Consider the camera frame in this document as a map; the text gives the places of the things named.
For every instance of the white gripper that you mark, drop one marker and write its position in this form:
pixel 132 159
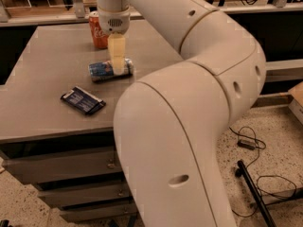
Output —
pixel 114 22

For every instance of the silver blue redbull can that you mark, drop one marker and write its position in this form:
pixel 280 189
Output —
pixel 101 71

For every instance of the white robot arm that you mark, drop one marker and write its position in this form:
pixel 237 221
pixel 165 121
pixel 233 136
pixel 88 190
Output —
pixel 167 124

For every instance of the orange coca-cola can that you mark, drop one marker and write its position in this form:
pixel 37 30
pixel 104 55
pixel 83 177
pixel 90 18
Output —
pixel 100 39

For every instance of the dark blue snack packet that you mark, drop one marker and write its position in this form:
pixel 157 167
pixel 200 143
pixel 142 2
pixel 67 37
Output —
pixel 83 101

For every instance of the grey drawer cabinet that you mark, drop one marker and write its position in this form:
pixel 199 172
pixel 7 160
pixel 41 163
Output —
pixel 35 121

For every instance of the top grey drawer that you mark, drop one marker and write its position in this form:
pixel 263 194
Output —
pixel 63 165

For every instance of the grey drawer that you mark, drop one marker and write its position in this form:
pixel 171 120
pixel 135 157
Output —
pixel 63 165
pixel 86 193
pixel 99 211

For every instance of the middle grey drawer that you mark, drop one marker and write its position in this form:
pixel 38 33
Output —
pixel 86 193

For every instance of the small black power adapter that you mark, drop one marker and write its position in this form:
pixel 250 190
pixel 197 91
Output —
pixel 246 144

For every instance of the bottom grey drawer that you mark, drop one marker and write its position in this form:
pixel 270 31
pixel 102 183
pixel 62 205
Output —
pixel 99 211

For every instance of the black stand leg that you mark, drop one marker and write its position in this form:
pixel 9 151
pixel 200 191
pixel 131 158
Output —
pixel 256 195

